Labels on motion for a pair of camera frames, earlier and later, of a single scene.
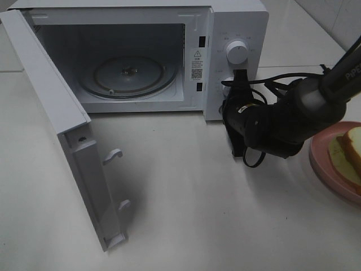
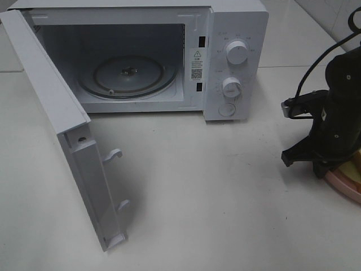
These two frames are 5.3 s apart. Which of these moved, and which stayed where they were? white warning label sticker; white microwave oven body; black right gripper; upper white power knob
Moved: black right gripper
Stayed: white microwave oven body; white warning label sticker; upper white power knob
